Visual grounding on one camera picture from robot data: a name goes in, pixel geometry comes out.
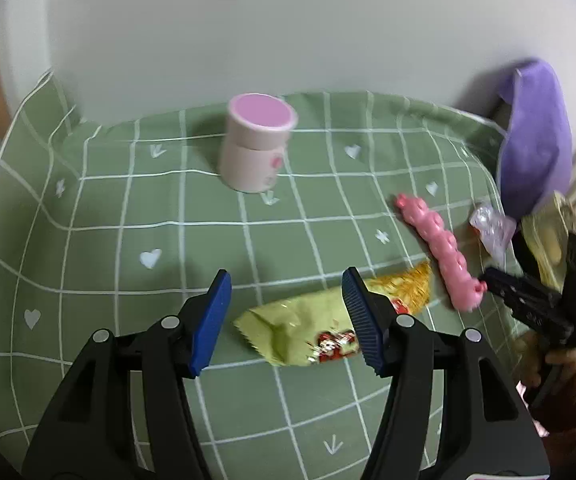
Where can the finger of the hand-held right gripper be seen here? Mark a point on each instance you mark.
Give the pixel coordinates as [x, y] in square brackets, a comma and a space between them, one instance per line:
[512, 290]
[525, 257]

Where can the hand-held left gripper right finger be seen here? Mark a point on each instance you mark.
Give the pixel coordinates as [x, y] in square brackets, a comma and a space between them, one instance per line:
[362, 315]

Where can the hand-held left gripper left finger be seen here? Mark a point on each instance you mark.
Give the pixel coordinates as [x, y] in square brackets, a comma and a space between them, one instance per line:
[210, 320]

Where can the clear plastic wrapper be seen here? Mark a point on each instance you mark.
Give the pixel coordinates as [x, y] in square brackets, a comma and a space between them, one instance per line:
[492, 227]

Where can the green and yellow snack wrapper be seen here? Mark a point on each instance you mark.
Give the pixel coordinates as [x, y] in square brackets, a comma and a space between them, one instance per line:
[288, 320]

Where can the person's right hand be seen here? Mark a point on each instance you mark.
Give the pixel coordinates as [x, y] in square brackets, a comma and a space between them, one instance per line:
[530, 360]

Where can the pink caterpillar toy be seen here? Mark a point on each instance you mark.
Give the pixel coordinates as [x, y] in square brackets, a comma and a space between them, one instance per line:
[442, 250]

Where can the purple cloth cover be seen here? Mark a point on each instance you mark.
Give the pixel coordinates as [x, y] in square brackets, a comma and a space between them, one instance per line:
[532, 150]

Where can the green checked tablecloth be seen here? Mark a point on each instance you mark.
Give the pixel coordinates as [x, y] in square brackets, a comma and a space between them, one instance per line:
[118, 220]

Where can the pink cylinder container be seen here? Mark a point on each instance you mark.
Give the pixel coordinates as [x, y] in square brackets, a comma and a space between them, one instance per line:
[255, 155]

